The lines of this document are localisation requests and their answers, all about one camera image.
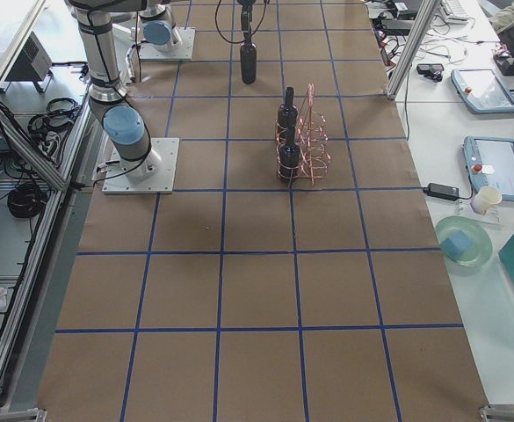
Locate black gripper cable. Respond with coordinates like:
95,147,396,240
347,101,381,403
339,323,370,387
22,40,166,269
214,0,271,45

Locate green glass plate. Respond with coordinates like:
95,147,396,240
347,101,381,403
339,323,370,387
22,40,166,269
435,216,493,267

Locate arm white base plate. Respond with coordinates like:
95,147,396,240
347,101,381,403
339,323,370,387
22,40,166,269
140,22,195,62
101,138,180,194

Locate white paper cup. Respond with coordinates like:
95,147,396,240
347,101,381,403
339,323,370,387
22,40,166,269
470,186,503,215

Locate grey control box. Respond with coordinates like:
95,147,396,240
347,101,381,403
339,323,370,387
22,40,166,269
0,32,53,94

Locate dark wine bottle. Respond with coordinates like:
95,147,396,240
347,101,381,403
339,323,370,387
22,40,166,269
279,126,300,182
240,32,257,84

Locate blue teach pendant far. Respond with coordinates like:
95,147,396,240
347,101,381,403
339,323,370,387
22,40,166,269
450,69,514,114

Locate black power adapter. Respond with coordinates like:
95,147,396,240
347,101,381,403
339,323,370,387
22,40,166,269
423,183,460,201

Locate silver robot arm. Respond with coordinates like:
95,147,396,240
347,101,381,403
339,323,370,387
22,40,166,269
139,1,180,51
69,1,177,180

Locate dark wine bottle in basket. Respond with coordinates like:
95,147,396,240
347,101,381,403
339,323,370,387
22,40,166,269
279,126,300,182

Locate blue teach pendant near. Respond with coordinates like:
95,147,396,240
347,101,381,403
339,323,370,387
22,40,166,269
462,136,514,202

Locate coiled black cables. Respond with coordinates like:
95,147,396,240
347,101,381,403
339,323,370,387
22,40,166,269
6,182,49,220

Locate blue teach pendant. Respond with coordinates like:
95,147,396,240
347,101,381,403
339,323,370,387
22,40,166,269
450,69,514,114
462,136,514,202

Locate aluminium frame post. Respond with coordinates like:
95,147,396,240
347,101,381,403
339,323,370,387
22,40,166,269
386,0,439,100

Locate blue foam block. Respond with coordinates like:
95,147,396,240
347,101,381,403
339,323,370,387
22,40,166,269
440,230,474,259

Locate copper wire wine basket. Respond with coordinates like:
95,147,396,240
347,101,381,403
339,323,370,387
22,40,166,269
275,84,330,185

